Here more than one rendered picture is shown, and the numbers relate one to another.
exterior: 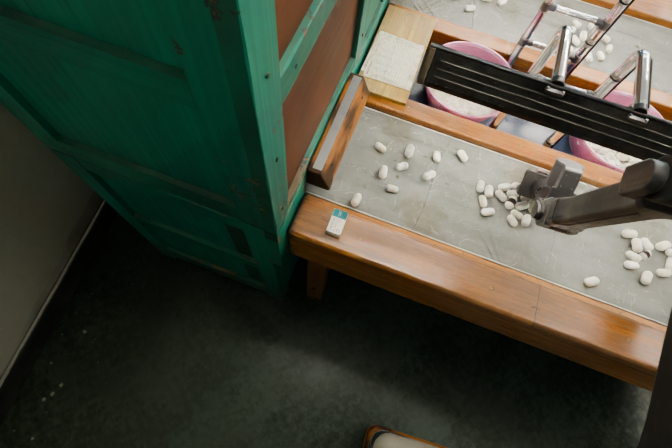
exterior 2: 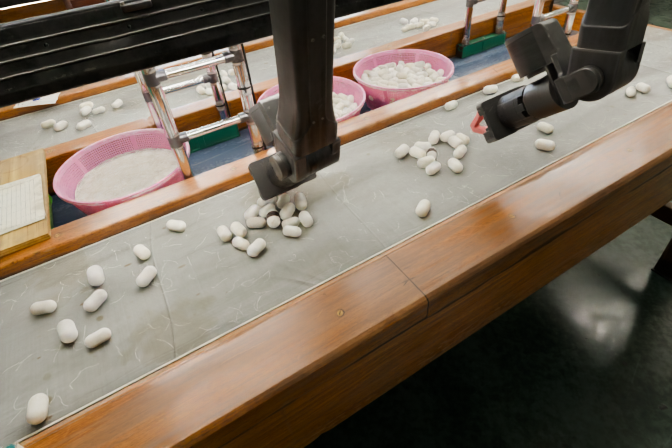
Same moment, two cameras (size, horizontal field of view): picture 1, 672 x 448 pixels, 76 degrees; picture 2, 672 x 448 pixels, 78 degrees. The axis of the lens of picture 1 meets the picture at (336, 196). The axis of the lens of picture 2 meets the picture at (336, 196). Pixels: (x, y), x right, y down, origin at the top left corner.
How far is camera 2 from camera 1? 52 cm
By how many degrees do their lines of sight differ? 35
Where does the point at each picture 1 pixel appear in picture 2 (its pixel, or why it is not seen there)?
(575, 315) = (449, 245)
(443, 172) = (166, 260)
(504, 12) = (127, 109)
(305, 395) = not seen: outside the picture
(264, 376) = not seen: outside the picture
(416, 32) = (20, 170)
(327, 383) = not seen: outside the picture
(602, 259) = (408, 186)
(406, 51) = (15, 191)
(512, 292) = (367, 291)
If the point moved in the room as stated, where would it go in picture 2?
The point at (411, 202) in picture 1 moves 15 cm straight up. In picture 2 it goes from (146, 327) to (98, 252)
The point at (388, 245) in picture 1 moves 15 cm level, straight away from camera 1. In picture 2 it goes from (141, 416) to (145, 308)
